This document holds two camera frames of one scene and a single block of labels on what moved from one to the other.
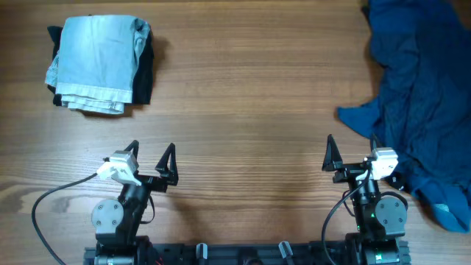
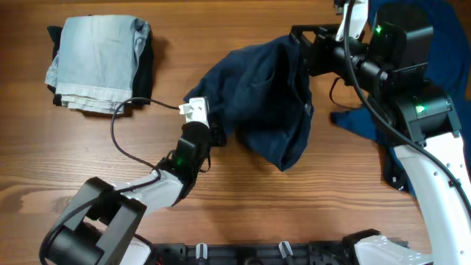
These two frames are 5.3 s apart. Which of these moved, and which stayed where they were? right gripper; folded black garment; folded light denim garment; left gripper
Moved: left gripper; right gripper
Stayed: folded light denim garment; folded black garment
